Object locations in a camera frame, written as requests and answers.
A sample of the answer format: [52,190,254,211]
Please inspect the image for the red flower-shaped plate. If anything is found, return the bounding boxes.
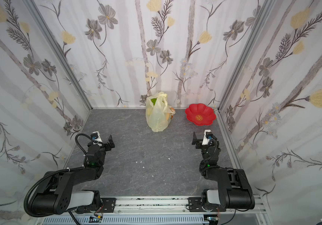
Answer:
[185,104,216,126]

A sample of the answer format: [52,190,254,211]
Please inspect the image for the cream printed plastic bag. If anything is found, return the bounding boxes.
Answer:
[146,92,176,132]

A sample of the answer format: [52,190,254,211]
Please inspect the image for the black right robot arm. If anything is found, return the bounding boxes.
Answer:
[188,130,256,212]

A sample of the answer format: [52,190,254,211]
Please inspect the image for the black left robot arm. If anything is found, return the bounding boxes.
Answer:
[23,131,115,218]

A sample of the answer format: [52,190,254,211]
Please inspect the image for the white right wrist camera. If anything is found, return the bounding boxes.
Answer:
[202,129,213,145]

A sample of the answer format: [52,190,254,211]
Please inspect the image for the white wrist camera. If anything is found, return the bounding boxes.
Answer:
[202,129,213,145]
[90,131,102,143]

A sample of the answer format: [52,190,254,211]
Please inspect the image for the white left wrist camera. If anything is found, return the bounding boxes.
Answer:
[90,131,102,143]

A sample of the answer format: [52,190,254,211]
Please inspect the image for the black left corrugated cable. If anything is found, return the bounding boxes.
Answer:
[23,133,105,218]

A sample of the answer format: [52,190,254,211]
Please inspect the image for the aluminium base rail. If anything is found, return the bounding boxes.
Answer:
[35,196,271,225]

